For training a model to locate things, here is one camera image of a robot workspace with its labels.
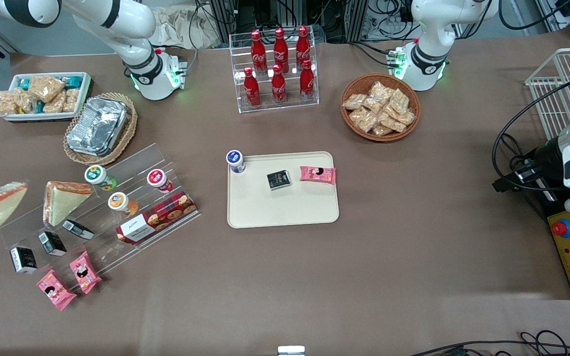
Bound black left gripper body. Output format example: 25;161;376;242
533;138;565;191

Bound beige plastic serving tray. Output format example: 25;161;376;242
227;151;340;229

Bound small black snack box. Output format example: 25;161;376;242
62;220;95;241
10;247;39;274
38;231;67;257
267;170;292;191

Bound pink snack packet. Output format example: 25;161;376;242
299;166;337;185
69;251;103;295
36;269;77;312

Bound clear bag of rice puffs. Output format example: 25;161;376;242
0;90;19;117
28;75;66;103
62;88;81;114
15;89;37;114
43;94;66;115

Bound green lid yogurt cup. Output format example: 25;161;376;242
84;165;118;193

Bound orange lid yogurt cup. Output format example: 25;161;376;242
107;192;140;218

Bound stacked aluminium foil containers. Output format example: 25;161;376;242
66;96;130;158

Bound white rectangular plastic bin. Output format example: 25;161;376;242
2;72;93;123

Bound clear acrylic stepped shelf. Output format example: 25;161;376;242
0;143;202;293

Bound oval wicker basket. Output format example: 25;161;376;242
63;92;139;167

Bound red plaid cookie box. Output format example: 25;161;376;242
115;191;198;246

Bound round brown wicker basket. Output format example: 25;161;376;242
340;73;422;143

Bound red lid yogurt cup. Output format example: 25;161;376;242
146;169;175;194

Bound red cola bottle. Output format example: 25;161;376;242
273;28;290;74
243;67;262;108
299;60;316;102
271;64;287;105
250;30;268;76
295;26;312;70

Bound clear acrylic bottle rack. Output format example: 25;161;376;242
229;31;320;115

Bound black equipment rack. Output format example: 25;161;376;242
208;0;414;44

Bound blue lid yogurt cup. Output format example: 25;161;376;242
226;150;246;175

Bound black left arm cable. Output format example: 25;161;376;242
492;79;570;193

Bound white wire basket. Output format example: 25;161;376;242
524;47;570;142

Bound black floor cable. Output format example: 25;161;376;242
408;330;570;356

